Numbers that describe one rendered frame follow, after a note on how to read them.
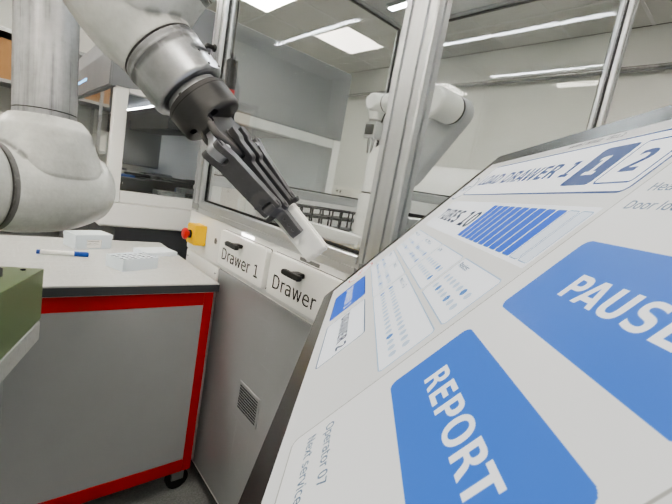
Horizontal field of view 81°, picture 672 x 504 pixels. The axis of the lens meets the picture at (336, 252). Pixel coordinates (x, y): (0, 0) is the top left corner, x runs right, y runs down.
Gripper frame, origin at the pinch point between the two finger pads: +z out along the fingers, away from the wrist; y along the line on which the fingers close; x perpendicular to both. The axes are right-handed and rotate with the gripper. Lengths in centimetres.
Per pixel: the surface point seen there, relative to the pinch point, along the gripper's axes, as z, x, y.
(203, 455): 44, 98, 54
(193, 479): 51, 113, 57
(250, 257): 0, 37, 56
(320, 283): 13.4, 16.4, 34.4
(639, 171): 5.8, -24.4, -25.5
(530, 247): 6.1, -18.6, -25.9
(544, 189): 6.5, -22.0, -17.9
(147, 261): -19, 70, 63
